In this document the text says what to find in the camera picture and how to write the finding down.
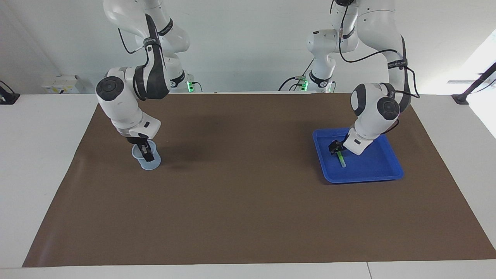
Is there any white power box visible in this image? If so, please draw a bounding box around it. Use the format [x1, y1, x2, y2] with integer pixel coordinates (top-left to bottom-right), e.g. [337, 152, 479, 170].
[42, 75, 80, 94]

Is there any translucent plastic cup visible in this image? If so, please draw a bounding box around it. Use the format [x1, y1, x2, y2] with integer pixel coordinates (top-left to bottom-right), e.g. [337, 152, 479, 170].
[131, 140, 162, 171]

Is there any blue plastic tray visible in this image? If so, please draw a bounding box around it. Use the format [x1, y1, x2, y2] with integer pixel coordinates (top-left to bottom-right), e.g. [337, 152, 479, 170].
[312, 126, 405, 184]

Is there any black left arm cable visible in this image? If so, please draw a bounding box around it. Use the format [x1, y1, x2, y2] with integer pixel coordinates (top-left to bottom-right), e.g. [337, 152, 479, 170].
[338, 0, 421, 99]

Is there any black camera stand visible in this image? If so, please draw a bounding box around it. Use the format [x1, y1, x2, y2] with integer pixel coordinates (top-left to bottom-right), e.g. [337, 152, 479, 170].
[451, 62, 496, 105]

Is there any black base cable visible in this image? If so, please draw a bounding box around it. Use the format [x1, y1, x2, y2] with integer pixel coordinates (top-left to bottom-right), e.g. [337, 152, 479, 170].
[278, 77, 299, 91]

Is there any brown table mat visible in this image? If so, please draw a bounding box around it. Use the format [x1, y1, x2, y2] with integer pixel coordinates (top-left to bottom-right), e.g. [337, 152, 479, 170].
[22, 93, 496, 268]

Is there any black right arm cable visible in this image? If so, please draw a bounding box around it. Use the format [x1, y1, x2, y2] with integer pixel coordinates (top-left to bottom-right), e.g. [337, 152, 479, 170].
[117, 27, 148, 55]

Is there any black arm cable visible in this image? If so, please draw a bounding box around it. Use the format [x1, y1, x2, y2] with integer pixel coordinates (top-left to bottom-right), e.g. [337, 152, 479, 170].
[117, 27, 148, 55]
[338, 0, 421, 99]

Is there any black table clamp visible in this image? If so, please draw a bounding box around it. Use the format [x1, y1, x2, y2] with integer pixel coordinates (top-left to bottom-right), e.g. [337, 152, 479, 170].
[0, 80, 21, 105]

